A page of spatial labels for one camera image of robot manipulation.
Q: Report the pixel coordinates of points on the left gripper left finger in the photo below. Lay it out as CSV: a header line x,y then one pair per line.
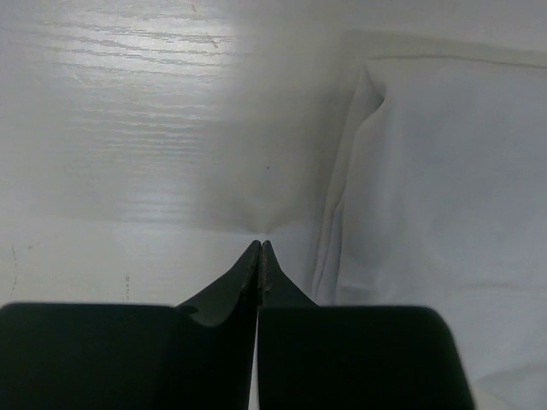
x,y
195,355

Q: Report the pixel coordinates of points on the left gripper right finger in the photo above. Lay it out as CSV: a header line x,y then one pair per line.
x,y
367,357

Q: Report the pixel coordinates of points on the white skirt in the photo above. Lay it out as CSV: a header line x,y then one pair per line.
x,y
393,152

